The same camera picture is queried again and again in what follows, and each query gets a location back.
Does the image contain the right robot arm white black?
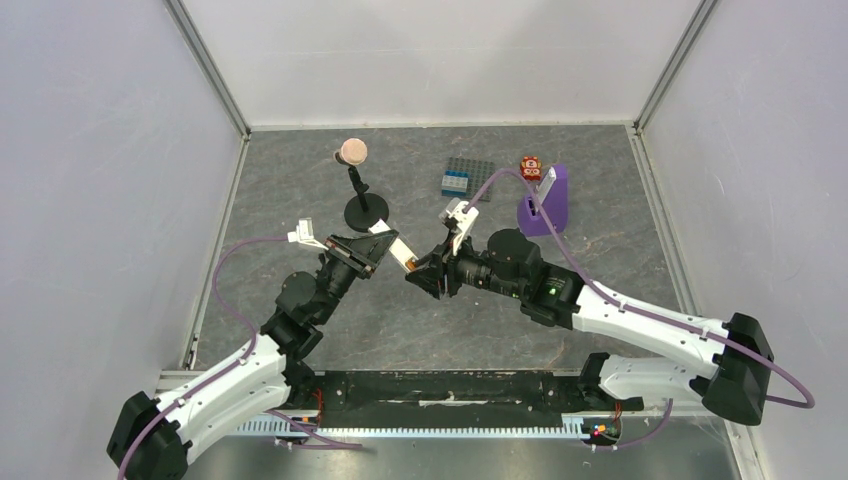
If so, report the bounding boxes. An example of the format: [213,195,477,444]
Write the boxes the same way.
[403,229,774,426]

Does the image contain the white cable duct strip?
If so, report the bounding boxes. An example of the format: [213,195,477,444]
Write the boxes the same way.
[231,414,592,440]

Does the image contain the black stand with pink ball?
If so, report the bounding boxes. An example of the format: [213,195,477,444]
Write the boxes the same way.
[334,138,389,233]

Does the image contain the grey lego baseplate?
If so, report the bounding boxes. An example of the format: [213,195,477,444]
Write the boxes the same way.
[444,157,495,200]

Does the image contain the purple cable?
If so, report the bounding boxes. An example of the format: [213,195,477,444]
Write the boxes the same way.
[117,237,299,480]
[463,168,816,452]

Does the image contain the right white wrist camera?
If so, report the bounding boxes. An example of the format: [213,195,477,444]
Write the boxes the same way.
[438,198,479,256]

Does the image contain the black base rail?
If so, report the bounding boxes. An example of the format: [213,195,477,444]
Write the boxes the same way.
[284,370,644,429]

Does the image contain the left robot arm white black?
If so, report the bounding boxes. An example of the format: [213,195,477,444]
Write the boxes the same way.
[107,220,399,479]

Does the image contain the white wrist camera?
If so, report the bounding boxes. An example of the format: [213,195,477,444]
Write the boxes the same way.
[286,217,328,252]
[438,198,479,256]

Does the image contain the blue white lego bricks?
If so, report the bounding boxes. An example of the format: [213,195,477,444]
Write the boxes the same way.
[441,170,469,198]

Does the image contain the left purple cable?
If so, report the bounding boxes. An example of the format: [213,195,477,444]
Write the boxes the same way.
[117,237,299,480]

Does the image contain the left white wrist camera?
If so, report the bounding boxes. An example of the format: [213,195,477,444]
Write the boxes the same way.
[286,217,328,252]

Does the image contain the white device in holder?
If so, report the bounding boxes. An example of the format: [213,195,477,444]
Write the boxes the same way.
[535,166,558,212]

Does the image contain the white remote control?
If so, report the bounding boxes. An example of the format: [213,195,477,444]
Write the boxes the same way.
[368,219,418,273]

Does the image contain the red toy figure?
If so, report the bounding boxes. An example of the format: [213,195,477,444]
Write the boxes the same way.
[520,156,542,182]

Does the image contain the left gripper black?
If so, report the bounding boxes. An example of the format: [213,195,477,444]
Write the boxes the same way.
[314,230,399,324]

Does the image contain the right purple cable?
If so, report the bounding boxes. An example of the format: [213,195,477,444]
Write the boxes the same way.
[463,168,816,452]

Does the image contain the purple holder stand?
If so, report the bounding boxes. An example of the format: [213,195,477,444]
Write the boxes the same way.
[517,164,569,237]

